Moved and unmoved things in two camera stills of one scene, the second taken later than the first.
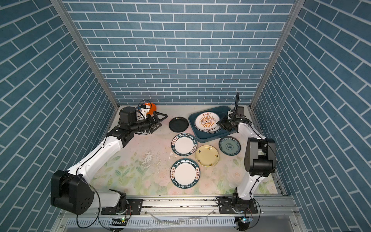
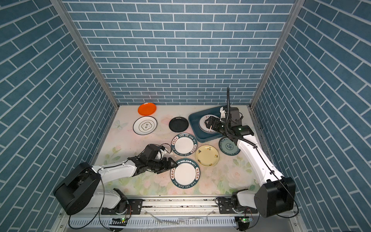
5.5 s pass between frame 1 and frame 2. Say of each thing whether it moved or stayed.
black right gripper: moved
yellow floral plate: stayed
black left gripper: moved
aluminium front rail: stayed
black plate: stayed
